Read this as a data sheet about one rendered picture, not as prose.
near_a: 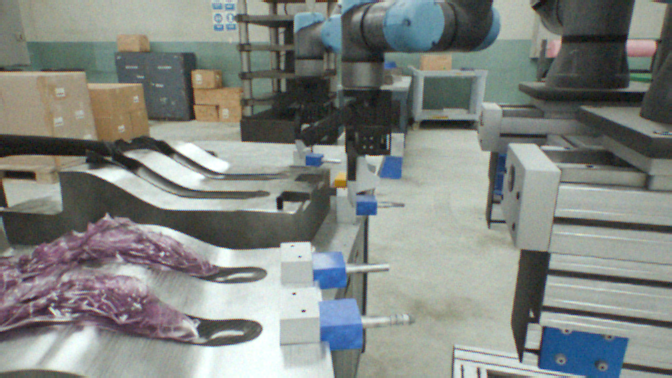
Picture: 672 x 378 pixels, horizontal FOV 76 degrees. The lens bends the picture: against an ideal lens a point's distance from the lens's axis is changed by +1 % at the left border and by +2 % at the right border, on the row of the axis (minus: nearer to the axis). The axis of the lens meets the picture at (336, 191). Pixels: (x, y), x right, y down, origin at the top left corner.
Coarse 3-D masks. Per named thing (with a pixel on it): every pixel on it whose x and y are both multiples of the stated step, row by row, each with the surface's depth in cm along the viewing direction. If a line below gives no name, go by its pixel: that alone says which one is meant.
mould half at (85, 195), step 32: (160, 160) 76; (64, 192) 66; (96, 192) 65; (128, 192) 64; (160, 192) 68; (320, 192) 76; (32, 224) 69; (64, 224) 68; (160, 224) 65; (192, 224) 64; (224, 224) 63; (256, 224) 62; (288, 224) 61; (320, 224) 78
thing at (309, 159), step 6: (294, 150) 116; (306, 150) 116; (294, 156) 116; (306, 156) 115; (312, 156) 115; (318, 156) 114; (294, 162) 116; (300, 162) 116; (306, 162) 115; (312, 162) 115; (318, 162) 114; (330, 162) 115; (336, 162) 115
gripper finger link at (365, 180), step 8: (352, 160) 75; (360, 160) 76; (360, 168) 76; (368, 168) 76; (360, 176) 76; (368, 176) 76; (376, 176) 76; (352, 184) 75; (360, 184) 76; (368, 184) 76; (376, 184) 76; (352, 192) 76; (352, 200) 76
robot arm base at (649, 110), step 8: (664, 64) 44; (664, 72) 43; (656, 80) 44; (664, 80) 43; (648, 88) 46; (656, 88) 44; (664, 88) 43; (648, 96) 45; (656, 96) 43; (664, 96) 42; (648, 104) 44; (656, 104) 43; (664, 104) 42; (640, 112) 47; (648, 112) 44; (656, 112) 43; (664, 112) 42; (656, 120) 43; (664, 120) 42
